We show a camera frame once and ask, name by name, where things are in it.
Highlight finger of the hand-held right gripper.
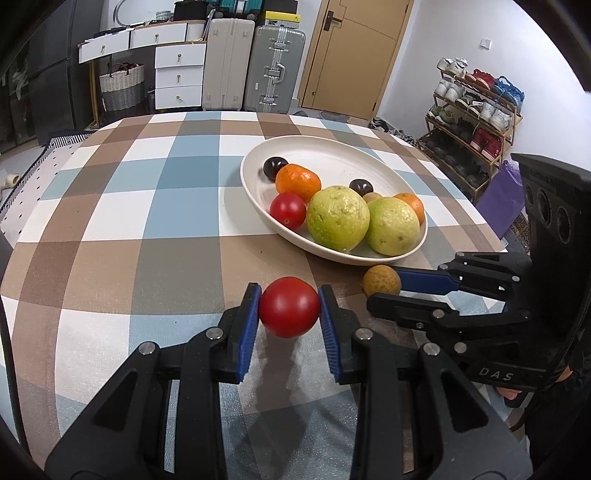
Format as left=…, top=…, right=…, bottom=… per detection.
left=367, top=293, right=533, bottom=366
left=392, top=251, right=533, bottom=311

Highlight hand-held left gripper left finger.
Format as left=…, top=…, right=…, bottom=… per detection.
left=45, top=282, right=263, bottom=480

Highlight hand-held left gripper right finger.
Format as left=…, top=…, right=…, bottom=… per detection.
left=318, top=285, right=534, bottom=480

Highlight tan bumpy longan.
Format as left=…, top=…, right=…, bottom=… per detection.
left=362, top=265, right=402, bottom=298

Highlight red tomato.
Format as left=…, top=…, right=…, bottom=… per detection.
left=269, top=192, right=308, bottom=230
left=259, top=276, right=321, bottom=339

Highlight orange mandarin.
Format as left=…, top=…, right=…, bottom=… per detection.
left=276, top=164, right=322, bottom=202
left=393, top=192, right=425, bottom=225

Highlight cream oval plate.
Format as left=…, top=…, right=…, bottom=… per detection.
left=240, top=135, right=428, bottom=267

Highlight person's right forearm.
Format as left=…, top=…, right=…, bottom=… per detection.
left=526, top=364, right=591, bottom=480

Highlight person's right hand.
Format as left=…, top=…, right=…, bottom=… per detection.
left=496, top=387, right=525, bottom=409

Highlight patterned door mat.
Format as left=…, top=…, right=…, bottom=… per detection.
left=503, top=212, right=532, bottom=252

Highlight yellow-green guava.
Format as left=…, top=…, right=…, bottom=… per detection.
left=305, top=185, right=371, bottom=253
left=366, top=197, right=422, bottom=257

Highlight purple bag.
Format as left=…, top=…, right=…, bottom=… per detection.
left=475, top=159, right=527, bottom=241

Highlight wooden shoe rack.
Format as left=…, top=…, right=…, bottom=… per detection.
left=417, top=58, right=525, bottom=190

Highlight checked tablecloth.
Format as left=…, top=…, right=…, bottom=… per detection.
left=0, top=111, right=532, bottom=480

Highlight loose shoes by door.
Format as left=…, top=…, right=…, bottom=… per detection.
left=369, top=117, right=416, bottom=144

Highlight rows of shoes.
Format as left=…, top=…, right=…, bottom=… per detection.
left=420, top=58, right=525, bottom=185

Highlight wooden door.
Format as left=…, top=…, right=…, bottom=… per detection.
left=297, top=0, right=415, bottom=121

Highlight grey aluminium suitcase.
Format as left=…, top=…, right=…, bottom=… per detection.
left=243, top=24, right=307, bottom=114

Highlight white drawer desk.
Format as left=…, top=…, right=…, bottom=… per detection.
left=78, top=21, right=207, bottom=110

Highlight beige suitcase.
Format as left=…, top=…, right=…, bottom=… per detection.
left=202, top=17, right=256, bottom=112

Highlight woven wicker basket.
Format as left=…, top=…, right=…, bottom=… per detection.
left=98, top=62, right=146, bottom=113

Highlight yellow box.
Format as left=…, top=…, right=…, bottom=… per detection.
left=259, top=11, right=301, bottom=27

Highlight black cabinet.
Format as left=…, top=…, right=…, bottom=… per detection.
left=0, top=0, right=105, bottom=158

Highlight black box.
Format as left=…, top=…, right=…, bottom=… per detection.
left=173, top=0, right=211, bottom=21

